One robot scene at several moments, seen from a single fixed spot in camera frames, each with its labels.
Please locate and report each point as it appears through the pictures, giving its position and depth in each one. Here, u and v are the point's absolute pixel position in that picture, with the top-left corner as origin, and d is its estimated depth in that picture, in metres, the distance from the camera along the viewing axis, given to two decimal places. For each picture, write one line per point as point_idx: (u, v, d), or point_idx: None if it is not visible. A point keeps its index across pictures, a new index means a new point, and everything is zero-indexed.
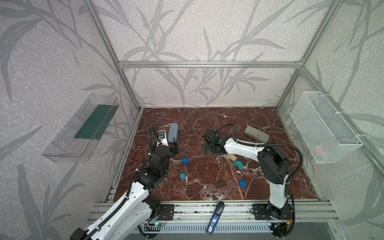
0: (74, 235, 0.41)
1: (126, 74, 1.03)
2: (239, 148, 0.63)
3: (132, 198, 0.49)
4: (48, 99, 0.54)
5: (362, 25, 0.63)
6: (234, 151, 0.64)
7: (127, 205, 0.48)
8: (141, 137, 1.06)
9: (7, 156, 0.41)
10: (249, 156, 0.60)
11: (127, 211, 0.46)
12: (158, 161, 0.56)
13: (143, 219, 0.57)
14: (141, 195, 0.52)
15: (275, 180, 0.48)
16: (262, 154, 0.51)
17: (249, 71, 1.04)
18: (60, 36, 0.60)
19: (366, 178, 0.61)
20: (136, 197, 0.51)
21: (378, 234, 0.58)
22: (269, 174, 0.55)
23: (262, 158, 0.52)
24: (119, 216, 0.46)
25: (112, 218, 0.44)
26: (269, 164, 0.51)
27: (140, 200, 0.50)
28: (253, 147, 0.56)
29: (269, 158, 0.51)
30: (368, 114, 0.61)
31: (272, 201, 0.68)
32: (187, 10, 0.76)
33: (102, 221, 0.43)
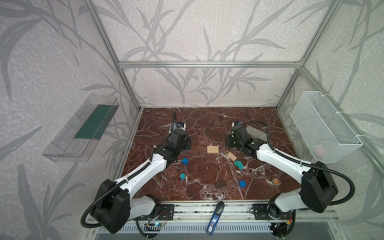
0: (102, 185, 0.43)
1: (126, 74, 1.03)
2: (275, 158, 0.55)
3: (154, 164, 0.53)
4: (48, 99, 0.54)
5: (362, 25, 0.63)
6: (268, 159, 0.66)
7: (150, 169, 0.51)
8: (141, 137, 1.06)
9: (7, 156, 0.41)
10: (287, 172, 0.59)
11: (149, 173, 0.52)
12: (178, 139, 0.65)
13: (146, 212, 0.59)
14: (162, 164, 0.57)
15: (315, 205, 0.46)
16: (310, 177, 0.43)
17: (249, 71, 1.04)
18: (60, 36, 0.60)
19: (366, 178, 0.61)
20: (157, 164, 0.55)
21: (378, 234, 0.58)
22: (309, 197, 0.46)
23: (308, 182, 0.44)
24: (142, 176, 0.49)
25: (137, 176, 0.47)
26: (315, 190, 0.43)
27: (158, 169, 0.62)
28: (295, 164, 0.48)
29: (316, 183, 0.44)
30: (368, 114, 0.61)
31: (276, 202, 0.66)
32: (187, 10, 0.76)
33: (129, 178, 0.46)
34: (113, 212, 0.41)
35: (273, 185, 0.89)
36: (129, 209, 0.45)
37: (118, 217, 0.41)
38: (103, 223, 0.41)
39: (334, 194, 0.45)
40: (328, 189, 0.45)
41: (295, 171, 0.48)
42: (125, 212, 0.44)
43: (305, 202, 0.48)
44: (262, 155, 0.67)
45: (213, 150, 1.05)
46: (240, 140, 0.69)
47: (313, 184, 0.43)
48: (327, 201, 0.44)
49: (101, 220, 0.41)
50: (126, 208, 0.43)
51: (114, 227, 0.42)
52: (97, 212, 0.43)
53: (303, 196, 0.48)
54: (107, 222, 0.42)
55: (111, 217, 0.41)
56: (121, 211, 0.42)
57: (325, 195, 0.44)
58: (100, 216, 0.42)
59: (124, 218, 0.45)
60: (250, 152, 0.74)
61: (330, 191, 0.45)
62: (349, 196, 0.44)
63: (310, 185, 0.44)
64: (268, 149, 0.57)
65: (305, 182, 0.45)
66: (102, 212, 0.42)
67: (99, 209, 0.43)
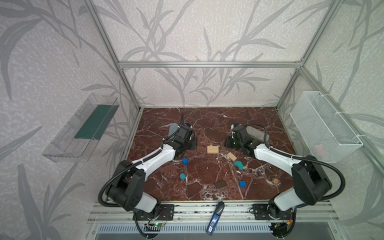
0: (120, 166, 0.46)
1: (126, 74, 1.03)
2: (270, 155, 0.58)
3: (164, 151, 0.56)
4: (48, 99, 0.54)
5: (362, 25, 0.63)
6: (264, 157, 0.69)
7: (160, 155, 0.55)
8: (141, 137, 1.06)
9: (7, 156, 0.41)
10: (281, 166, 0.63)
11: (159, 159, 0.55)
12: (186, 133, 0.71)
13: (149, 209, 0.71)
14: (171, 152, 0.61)
15: (307, 198, 0.47)
16: (299, 167, 0.46)
17: (249, 71, 1.04)
18: (60, 36, 0.60)
19: (366, 178, 0.61)
20: (167, 152, 0.58)
21: (378, 234, 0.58)
22: (301, 189, 0.48)
23: (297, 172, 0.46)
24: (154, 160, 0.52)
25: (150, 159, 0.50)
26: (305, 180, 0.45)
27: (168, 157, 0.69)
28: (287, 157, 0.51)
29: (305, 174, 0.46)
30: (368, 114, 0.61)
31: (276, 201, 0.67)
32: (187, 10, 0.76)
33: (144, 161, 0.48)
34: (129, 190, 0.43)
35: (273, 185, 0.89)
36: (141, 189, 0.47)
37: (133, 195, 0.44)
38: (118, 201, 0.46)
39: (327, 187, 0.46)
40: (320, 183, 0.46)
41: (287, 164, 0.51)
42: (138, 192, 0.46)
43: (299, 196, 0.52)
44: (259, 154, 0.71)
45: (213, 150, 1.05)
46: (240, 141, 0.74)
47: (302, 174, 0.45)
48: (320, 194, 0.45)
49: (117, 199, 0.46)
50: (139, 188, 0.46)
51: (128, 205, 0.44)
52: (113, 190, 0.45)
53: (296, 189, 0.50)
54: (122, 200, 0.44)
55: (127, 195, 0.44)
56: (136, 190, 0.44)
57: (316, 187, 0.45)
58: (116, 194, 0.45)
59: (137, 198, 0.47)
60: (249, 152, 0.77)
61: (321, 184, 0.46)
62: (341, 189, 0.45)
63: (298, 175, 0.46)
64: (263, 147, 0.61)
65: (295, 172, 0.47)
66: (118, 190, 0.45)
67: (115, 187, 0.45)
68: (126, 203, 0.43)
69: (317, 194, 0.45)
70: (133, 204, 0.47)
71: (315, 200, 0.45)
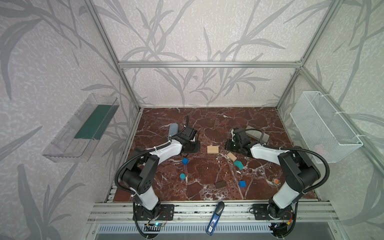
0: (135, 152, 0.49)
1: (126, 74, 1.03)
2: (262, 150, 0.64)
3: (173, 143, 0.61)
4: (48, 99, 0.54)
5: (361, 25, 0.63)
6: (256, 153, 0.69)
7: (170, 146, 0.59)
8: (141, 137, 1.06)
9: (7, 156, 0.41)
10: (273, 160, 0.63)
11: (168, 151, 0.59)
12: (191, 133, 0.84)
13: (149, 207, 0.70)
14: (179, 146, 0.66)
15: (295, 184, 0.50)
16: (284, 155, 0.50)
17: (249, 71, 1.04)
18: (60, 36, 0.60)
19: (366, 178, 0.61)
20: (175, 145, 0.63)
21: (378, 234, 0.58)
22: (289, 177, 0.51)
23: (283, 159, 0.51)
24: (166, 150, 0.57)
25: (162, 148, 0.54)
26: (291, 166, 0.49)
27: (176, 151, 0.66)
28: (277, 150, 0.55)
29: (291, 161, 0.49)
30: (368, 114, 0.61)
31: (275, 199, 0.66)
32: (187, 10, 0.76)
33: (157, 149, 0.52)
34: (144, 173, 0.47)
35: (273, 185, 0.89)
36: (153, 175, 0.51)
37: (146, 178, 0.47)
38: (132, 184, 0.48)
39: (314, 175, 0.50)
40: (306, 170, 0.49)
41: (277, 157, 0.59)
42: (151, 177, 0.50)
43: (289, 184, 0.55)
44: (254, 154, 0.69)
45: (213, 150, 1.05)
46: (240, 142, 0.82)
47: (288, 161, 0.49)
48: (307, 181, 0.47)
49: (130, 181, 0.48)
50: (152, 173, 0.50)
51: (142, 189, 0.48)
52: (128, 173, 0.48)
53: (286, 178, 0.53)
54: (136, 182, 0.47)
55: (140, 179, 0.47)
56: (150, 174, 0.48)
57: (302, 174, 0.48)
58: (130, 177, 0.48)
59: (149, 183, 0.51)
60: (247, 152, 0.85)
61: (308, 172, 0.49)
62: (327, 175, 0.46)
63: (284, 162, 0.51)
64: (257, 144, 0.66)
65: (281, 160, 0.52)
66: (132, 174, 0.48)
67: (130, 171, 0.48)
68: (139, 186, 0.46)
69: (303, 180, 0.48)
70: (145, 189, 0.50)
71: (302, 186, 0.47)
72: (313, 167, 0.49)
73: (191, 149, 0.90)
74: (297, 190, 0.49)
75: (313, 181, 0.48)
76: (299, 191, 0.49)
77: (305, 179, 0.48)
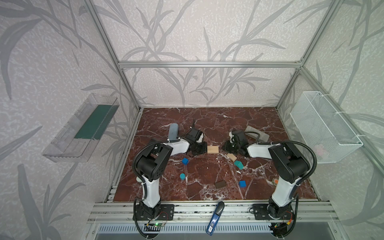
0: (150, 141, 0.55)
1: (126, 74, 1.03)
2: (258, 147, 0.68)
3: (183, 141, 0.68)
4: (48, 99, 0.55)
5: (362, 26, 0.63)
6: (253, 151, 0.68)
7: (179, 142, 0.64)
8: (141, 137, 1.06)
9: (7, 156, 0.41)
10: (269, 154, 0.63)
11: (178, 146, 0.65)
12: (197, 133, 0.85)
13: (151, 203, 0.65)
14: (186, 144, 0.71)
15: (286, 176, 0.53)
16: (274, 147, 0.54)
17: (249, 71, 1.04)
18: (60, 36, 0.60)
19: (366, 178, 0.61)
20: (185, 143, 0.70)
21: (378, 234, 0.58)
22: (279, 168, 0.55)
23: (273, 151, 0.55)
24: (177, 144, 0.63)
25: (176, 143, 0.61)
26: (280, 157, 0.52)
27: (185, 148, 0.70)
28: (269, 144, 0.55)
29: (280, 153, 0.53)
30: (368, 114, 0.61)
31: (274, 197, 0.67)
32: (187, 10, 0.76)
33: (169, 142, 0.54)
34: (158, 160, 0.52)
35: (273, 185, 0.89)
36: (165, 165, 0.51)
37: (161, 165, 0.53)
38: (146, 171, 0.55)
39: (304, 166, 0.52)
40: (296, 162, 0.51)
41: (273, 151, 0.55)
42: (164, 166, 0.55)
43: (281, 176, 0.58)
44: (251, 153, 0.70)
45: (213, 150, 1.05)
46: (238, 143, 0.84)
47: (277, 153, 0.53)
48: (297, 171, 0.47)
49: (145, 168, 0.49)
50: (166, 161, 0.55)
51: (155, 175, 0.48)
52: (143, 160, 0.52)
53: (278, 170, 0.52)
54: (151, 169, 0.51)
55: (153, 167, 0.51)
56: (164, 161, 0.53)
57: (292, 165, 0.51)
58: (145, 164, 0.52)
59: (162, 171, 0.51)
60: (245, 152, 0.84)
61: (295, 162, 0.51)
62: (315, 165, 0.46)
63: (274, 154, 0.55)
64: (252, 144, 0.71)
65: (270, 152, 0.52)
66: (147, 161, 0.52)
67: (144, 158, 0.52)
68: (153, 173, 0.51)
69: (294, 171, 0.51)
70: (158, 176, 0.60)
71: (293, 177, 0.55)
72: (302, 158, 0.52)
73: (198, 150, 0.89)
74: (288, 180, 0.55)
75: (303, 171, 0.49)
76: (290, 181, 0.56)
77: (295, 171, 0.51)
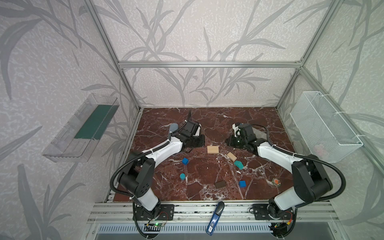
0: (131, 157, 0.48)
1: (126, 74, 1.03)
2: (272, 152, 0.60)
3: (172, 143, 0.58)
4: (48, 99, 0.55)
5: (361, 25, 0.63)
6: (266, 154, 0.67)
7: (168, 146, 0.56)
8: (141, 137, 1.06)
9: (7, 156, 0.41)
10: (283, 164, 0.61)
11: (167, 151, 0.57)
12: (193, 128, 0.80)
13: (151, 206, 0.65)
14: (176, 145, 0.62)
15: (305, 196, 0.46)
16: (300, 165, 0.47)
17: (249, 72, 1.04)
18: (61, 36, 0.60)
19: (366, 178, 0.61)
20: (174, 144, 0.60)
21: (378, 234, 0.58)
22: (299, 186, 0.48)
23: (298, 169, 0.47)
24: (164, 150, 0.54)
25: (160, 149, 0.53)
26: (305, 178, 0.46)
27: (176, 149, 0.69)
28: (289, 155, 0.51)
29: (306, 171, 0.47)
30: (368, 114, 0.61)
31: (276, 199, 0.66)
32: (187, 10, 0.76)
33: (157, 149, 0.52)
34: (140, 176, 0.46)
35: (273, 185, 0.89)
36: (150, 179, 0.50)
37: (143, 182, 0.46)
38: (129, 187, 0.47)
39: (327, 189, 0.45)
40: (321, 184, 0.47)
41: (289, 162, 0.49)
42: (147, 181, 0.49)
43: (298, 194, 0.53)
44: (262, 153, 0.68)
45: (213, 150, 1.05)
46: (245, 137, 0.76)
47: (303, 170, 0.46)
48: (320, 194, 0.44)
49: (128, 185, 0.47)
50: (149, 176, 0.48)
51: (138, 193, 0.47)
52: (124, 177, 0.48)
53: (296, 188, 0.50)
54: (135, 185, 0.46)
55: (136, 183, 0.46)
56: (146, 177, 0.47)
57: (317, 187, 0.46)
58: (127, 181, 0.48)
59: (146, 187, 0.50)
60: (252, 150, 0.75)
61: (321, 183, 0.47)
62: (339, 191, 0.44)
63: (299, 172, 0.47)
64: (266, 144, 0.62)
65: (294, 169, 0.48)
66: (129, 178, 0.47)
67: (125, 175, 0.48)
68: (136, 190, 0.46)
69: (317, 194, 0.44)
70: (142, 193, 0.55)
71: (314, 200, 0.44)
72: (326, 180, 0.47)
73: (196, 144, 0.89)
74: (305, 200, 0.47)
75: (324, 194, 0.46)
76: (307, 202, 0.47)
77: (318, 193, 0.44)
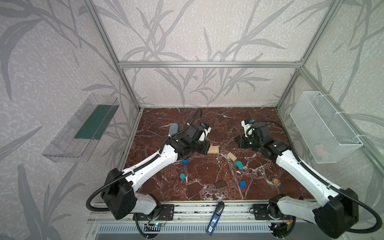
0: (110, 175, 0.43)
1: (126, 74, 1.03)
2: (298, 170, 0.50)
3: (163, 156, 0.51)
4: (48, 99, 0.55)
5: (362, 25, 0.63)
6: (288, 169, 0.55)
7: (156, 162, 0.49)
8: (141, 137, 1.06)
9: (7, 156, 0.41)
10: (307, 187, 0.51)
11: (154, 168, 0.50)
12: (195, 133, 0.63)
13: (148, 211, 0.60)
14: (169, 159, 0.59)
15: (327, 228, 0.44)
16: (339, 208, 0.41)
17: (249, 72, 1.04)
18: (61, 36, 0.60)
19: (366, 178, 0.61)
20: (166, 157, 0.52)
21: (378, 234, 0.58)
22: (324, 220, 0.43)
23: (336, 213, 0.41)
24: (149, 168, 0.48)
25: (144, 168, 0.46)
26: (340, 222, 0.42)
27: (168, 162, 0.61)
28: (322, 184, 0.43)
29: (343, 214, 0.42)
30: (368, 114, 0.61)
31: (280, 204, 0.65)
32: (187, 10, 0.76)
33: (140, 167, 0.45)
34: (117, 203, 0.43)
35: (273, 185, 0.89)
36: (132, 201, 0.46)
37: (121, 208, 0.43)
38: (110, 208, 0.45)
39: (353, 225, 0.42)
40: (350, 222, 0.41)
41: (321, 193, 0.43)
42: (128, 204, 0.45)
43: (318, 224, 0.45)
44: (282, 165, 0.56)
45: (213, 150, 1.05)
46: (260, 140, 0.64)
47: (340, 213, 0.41)
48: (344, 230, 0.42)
49: (109, 205, 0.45)
50: (129, 200, 0.44)
51: (118, 215, 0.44)
52: (105, 197, 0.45)
53: (319, 219, 0.45)
54: (115, 208, 0.43)
55: (114, 209, 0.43)
56: (124, 203, 0.42)
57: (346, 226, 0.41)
58: (108, 202, 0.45)
59: (128, 208, 0.46)
60: (269, 153, 0.60)
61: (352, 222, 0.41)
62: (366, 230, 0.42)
63: (334, 214, 0.40)
64: (292, 158, 0.51)
65: (328, 207, 0.41)
66: (109, 199, 0.44)
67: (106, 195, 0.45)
68: (115, 215, 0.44)
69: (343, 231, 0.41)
70: (125, 212, 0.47)
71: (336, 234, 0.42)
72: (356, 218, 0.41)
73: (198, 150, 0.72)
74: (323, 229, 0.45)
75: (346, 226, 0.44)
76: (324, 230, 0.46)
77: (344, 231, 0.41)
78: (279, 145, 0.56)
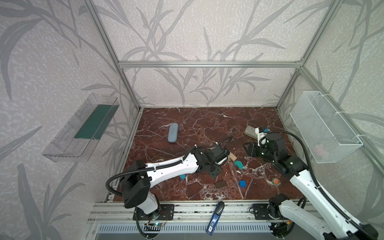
0: (135, 164, 0.45)
1: (126, 73, 1.03)
2: (315, 196, 0.47)
3: (185, 164, 0.52)
4: (48, 99, 0.55)
5: (362, 25, 0.63)
6: (301, 190, 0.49)
7: (177, 169, 0.51)
8: (141, 137, 1.06)
9: (7, 156, 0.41)
10: (319, 212, 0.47)
11: (174, 172, 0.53)
12: (219, 155, 0.63)
13: (149, 210, 0.66)
14: (188, 170, 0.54)
15: None
16: None
17: (249, 71, 1.04)
18: (60, 36, 0.60)
19: (366, 178, 0.61)
20: (188, 166, 0.54)
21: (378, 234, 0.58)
22: None
23: None
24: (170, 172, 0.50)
25: (165, 169, 0.47)
26: None
27: (188, 171, 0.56)
28: (341, 216, 0.41)
29: None
30: (368, 114, 0.61)
31: (282, 207, 0.64)
32: (187, 10, 0.76)
33: (162, 166, 0.47)
34: (132, 193, 0.42)
35: (273, 185, 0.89)
36: (144, 196, 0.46)
37: (133, 199, 0.45)
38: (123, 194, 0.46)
39: None
40: None
41: (338, 226, 0.41)
42: (140, 198, 0.47)
43: None
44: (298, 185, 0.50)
45: None
46: (275, 153, 0.60)
47: None
48: None
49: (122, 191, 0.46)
50: (142, 195, 0.47)
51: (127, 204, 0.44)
52: (124, 182, 0.46)
53: None
54: (128, 196, 0.43)
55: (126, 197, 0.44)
56: (137, 195, 0.45)
57: None
58: (124, 187, 0.45)
59: (138, 201, 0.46)
60: (283, 171, 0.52)
61: None
62: None
63: None
64: (310, 181, 0.48)
65: None
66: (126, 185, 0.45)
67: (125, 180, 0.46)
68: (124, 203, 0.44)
69: None
70: (133, 205, 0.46)
71: None
72: None
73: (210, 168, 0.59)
74: None
75: None
76: None
77: None
78: (295, 162, 0.53)
